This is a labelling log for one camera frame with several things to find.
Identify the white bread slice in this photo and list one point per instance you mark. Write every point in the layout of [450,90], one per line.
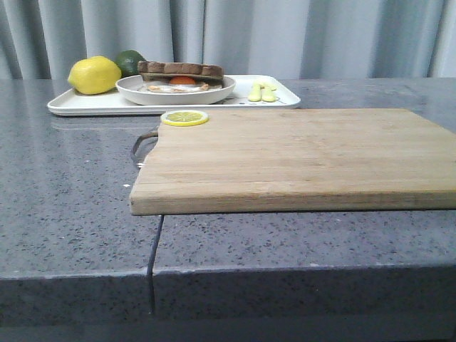
[154,68]

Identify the white round plate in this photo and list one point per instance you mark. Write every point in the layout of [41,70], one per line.
[160,92]

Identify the bottom bread slice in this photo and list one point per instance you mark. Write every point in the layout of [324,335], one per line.
[215,83]

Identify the white bear-print tray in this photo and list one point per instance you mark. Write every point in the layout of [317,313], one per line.
[72,103]

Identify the lemon slice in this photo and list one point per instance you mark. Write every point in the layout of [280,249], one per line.
[184,118]

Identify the yellow plastic knife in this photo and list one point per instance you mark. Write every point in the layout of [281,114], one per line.
[267,92]

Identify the fried egg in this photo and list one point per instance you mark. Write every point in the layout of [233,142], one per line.
[176,85]

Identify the green lime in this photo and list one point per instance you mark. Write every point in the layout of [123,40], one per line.
[127,61]

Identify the wooden cutting board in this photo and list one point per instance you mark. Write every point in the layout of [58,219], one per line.
[298,160]

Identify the yellow lemon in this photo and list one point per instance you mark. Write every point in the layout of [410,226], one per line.
[94,75]

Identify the grey curtain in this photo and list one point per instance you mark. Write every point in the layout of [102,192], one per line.
[284,39]

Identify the metal cutting board handle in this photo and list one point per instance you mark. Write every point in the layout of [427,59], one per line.
[140,139]

